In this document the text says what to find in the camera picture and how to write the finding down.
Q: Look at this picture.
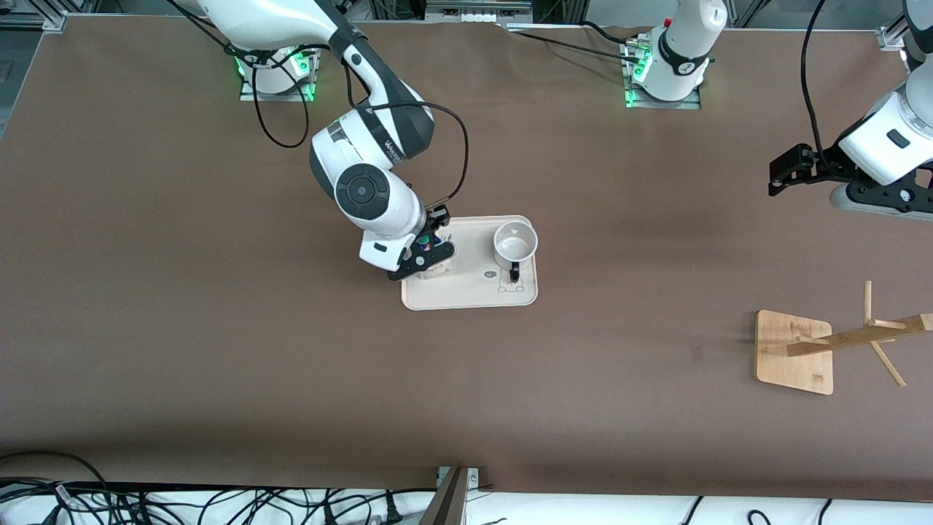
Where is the aluminium profile beam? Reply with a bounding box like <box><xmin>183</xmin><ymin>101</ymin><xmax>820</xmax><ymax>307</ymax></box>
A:
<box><xmin>418</xmin><ymin>467</ymin><xmax>481</xmax><ymax>525</ymax></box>

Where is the thin black base cable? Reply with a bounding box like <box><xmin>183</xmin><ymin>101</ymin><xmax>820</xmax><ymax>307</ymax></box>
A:
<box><xmin>503</xmin><ymin>25</ymin><xmax>639</xmax><ymax>65</ymax></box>

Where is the cream plastic serving tray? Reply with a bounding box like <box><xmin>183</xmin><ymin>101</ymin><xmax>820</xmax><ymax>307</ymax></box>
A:
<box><xmin>400</xmin><ymin>215</ymin><xmax>539</xmax><ymax>312</ymax></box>

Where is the tangled black floor cable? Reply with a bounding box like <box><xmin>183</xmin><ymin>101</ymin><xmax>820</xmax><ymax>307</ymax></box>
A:
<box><xmin>318</xmin><ymin>487</ymin><xmax>438</xmax><ymax>525</ymax></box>
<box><xmin>191</xmin><ymin>487</ymin><xmax>316</xmax><ymax>525</ymax></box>

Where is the thick black base cable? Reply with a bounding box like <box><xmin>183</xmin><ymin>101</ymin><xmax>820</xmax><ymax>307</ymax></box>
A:
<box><xmin>579</xmin><ymin>20</ymin><xmax>646</xmax><ymax>46</ymax></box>

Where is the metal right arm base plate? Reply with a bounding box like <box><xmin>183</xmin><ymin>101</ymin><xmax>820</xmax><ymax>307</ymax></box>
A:
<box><xmin>240</xmin><ymin>44</ymin><xmax>316</xmax><ymax>103</ymax></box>

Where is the long looping black arm cable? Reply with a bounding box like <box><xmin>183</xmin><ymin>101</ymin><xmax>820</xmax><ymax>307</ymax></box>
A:
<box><xmin>166</xmin><ymin>0</ymin><xmax>312</xmax><ymax>149</ymax></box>

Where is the white mug black handle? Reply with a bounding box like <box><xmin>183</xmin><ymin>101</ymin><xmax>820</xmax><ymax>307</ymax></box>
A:
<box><xmin>493</xmin><ymin>221</ymin><xmax>539</xmax><ymax>284</ymax></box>

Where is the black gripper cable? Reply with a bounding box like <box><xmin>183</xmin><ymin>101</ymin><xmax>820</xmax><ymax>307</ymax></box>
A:
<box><xmin>343</xmin><ymin>62</ymin><xmax>469</xmax><ymax>209</ymax></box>
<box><xmin>800</xmin><ymin>0</ymin><xmax>833</xmax><ymax>152</ymax></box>

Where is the wooden cup rack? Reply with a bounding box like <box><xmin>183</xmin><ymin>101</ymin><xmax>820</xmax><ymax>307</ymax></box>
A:
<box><xmin>754</xmin><ymin>281</ymin><xmax>933</xmax><ymax>397</ymax></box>

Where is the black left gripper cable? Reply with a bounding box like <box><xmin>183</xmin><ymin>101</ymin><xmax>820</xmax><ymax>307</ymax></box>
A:
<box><xmin>800</xmin><ymin>0</ymin><xmax>833</xmax><ymax>152</ymax></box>

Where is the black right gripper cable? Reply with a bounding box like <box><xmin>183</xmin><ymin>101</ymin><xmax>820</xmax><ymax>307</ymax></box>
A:
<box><xmin>343</xmin><ymin>62</ymin><xmax>469</xmax><ymax>209</ymax></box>

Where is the grey power strip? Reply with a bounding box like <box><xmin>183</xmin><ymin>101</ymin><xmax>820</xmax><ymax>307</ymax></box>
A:
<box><xmin>425</xmin><ymin>0</ymin><xmax>534</xmax><ymax>24</ymax></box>

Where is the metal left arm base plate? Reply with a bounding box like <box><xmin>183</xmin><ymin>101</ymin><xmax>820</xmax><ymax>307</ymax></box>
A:
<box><xmin>625</xmin><ymin>42</ymin><xmax>703</xmax><ymax>111</ymax></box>

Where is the black arching floor cable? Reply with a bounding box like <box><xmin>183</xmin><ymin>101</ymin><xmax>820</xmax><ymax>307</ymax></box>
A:
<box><xmin>0</xmin><ymin>451</ymin><xmax>112</xmax><ymax>497</ymax></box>

